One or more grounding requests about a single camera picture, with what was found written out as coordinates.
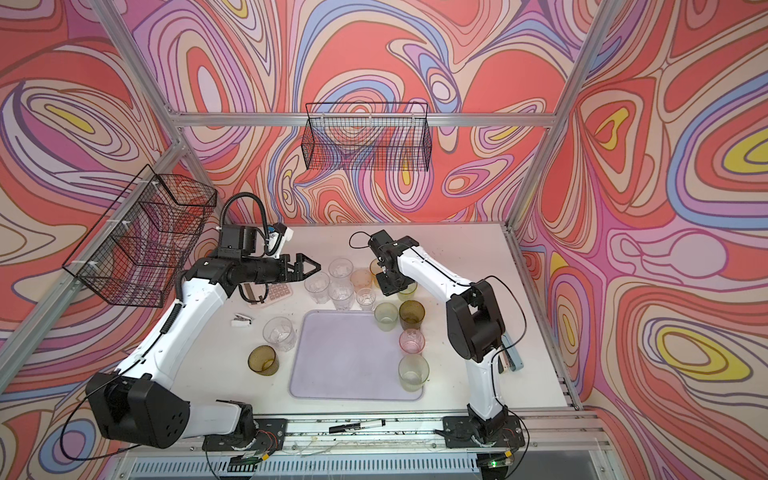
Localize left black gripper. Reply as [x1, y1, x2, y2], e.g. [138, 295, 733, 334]
[241, 253, 321, 285]

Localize dark olive textured cup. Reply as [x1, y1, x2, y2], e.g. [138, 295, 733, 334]
[398, 300, 426, 330]

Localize pink transparent cup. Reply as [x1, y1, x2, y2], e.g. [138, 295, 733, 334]
[399, 328, 426, 355]

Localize pale green frosted large cup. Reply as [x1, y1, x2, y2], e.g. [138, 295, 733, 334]
[398, 354, 430, 392]

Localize bright green cup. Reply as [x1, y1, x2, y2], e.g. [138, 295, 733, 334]
[397, 282, 418, 301]

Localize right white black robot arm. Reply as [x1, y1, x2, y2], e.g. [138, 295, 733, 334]
[368, 230, 508, 443]

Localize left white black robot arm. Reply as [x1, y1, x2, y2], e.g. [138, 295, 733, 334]
[85, 253, 321, 450]

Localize clear cup near tray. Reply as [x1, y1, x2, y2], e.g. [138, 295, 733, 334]
[262, 317, 298, 352]

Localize lavender plastic tray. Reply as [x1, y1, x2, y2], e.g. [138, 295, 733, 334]
[289, 310, 423, 401]

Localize yellow transparent cup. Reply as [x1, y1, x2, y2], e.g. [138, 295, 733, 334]
[369, 259, 382, 288]

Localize clear cup back left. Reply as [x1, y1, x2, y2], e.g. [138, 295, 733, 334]
[303, 272, 330, 305]

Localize peach transparent cup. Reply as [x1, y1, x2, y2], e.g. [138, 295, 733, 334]
[349, 268, 373, 292]

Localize small clear cup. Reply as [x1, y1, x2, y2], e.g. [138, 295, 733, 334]
[356, 288, 376, 311]

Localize clear cup back centre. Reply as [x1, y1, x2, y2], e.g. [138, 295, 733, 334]
[327, 257, 354, 282]

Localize clear cup front centre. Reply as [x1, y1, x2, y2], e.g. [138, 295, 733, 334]
[328, 281, 355, 311]

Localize small white clip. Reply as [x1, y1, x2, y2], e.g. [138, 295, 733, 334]
[231, 314, 253, 328]

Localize dark amber cup left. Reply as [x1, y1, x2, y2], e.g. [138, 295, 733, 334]
[247, 345, 279, 376]

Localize black white marker pen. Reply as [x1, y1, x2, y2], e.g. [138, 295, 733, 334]
[328, 419, 386, 435]

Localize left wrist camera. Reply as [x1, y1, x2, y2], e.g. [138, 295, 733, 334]
[215, 223, 293, 259]

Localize black wire basket back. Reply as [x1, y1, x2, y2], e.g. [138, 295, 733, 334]
[301, 101, 432, 172]

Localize black wire basket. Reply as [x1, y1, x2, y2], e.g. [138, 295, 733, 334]
[62, 165, 217, 308]
[301, 101, 432, 172]

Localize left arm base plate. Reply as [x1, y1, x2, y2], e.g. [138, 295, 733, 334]
[202, 417, 288, 454]

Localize black wire basket left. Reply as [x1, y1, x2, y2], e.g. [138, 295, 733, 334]
[62, 165, 217, 308]

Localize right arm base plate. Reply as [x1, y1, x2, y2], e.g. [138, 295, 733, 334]
[435, 413, 526, 451]

